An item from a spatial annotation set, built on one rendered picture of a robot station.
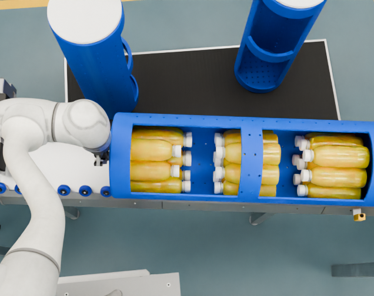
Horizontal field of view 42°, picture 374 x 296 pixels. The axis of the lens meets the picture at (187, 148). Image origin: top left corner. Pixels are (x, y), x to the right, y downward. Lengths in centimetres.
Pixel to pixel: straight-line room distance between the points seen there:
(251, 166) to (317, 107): 134
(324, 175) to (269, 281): 119
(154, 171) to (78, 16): 69
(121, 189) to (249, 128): 44
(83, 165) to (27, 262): 99
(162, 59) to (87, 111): 164
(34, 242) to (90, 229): 183
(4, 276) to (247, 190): 89
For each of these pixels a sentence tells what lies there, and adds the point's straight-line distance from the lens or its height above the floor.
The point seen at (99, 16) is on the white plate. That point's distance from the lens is 190.
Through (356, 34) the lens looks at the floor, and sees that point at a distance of 322.
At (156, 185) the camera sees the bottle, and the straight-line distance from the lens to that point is 160.
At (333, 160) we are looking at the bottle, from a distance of 160.
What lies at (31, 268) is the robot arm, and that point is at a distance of 85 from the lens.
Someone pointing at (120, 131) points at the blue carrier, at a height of 123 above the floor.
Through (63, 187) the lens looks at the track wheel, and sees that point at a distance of 175.
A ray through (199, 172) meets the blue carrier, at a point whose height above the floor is 96.
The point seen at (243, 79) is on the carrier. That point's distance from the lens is 275.
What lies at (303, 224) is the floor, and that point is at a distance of 277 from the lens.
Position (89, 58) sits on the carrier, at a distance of 196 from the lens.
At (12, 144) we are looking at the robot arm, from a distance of 117.
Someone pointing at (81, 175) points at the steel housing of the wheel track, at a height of 93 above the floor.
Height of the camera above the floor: 266
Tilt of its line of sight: 75 degrees down
